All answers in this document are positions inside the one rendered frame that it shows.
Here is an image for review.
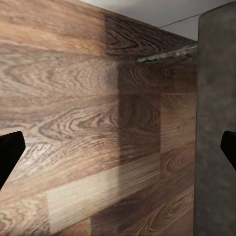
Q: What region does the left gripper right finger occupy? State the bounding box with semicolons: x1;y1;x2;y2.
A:
220;130;236;170

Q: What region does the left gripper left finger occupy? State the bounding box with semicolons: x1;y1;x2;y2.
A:
0;131;26;190

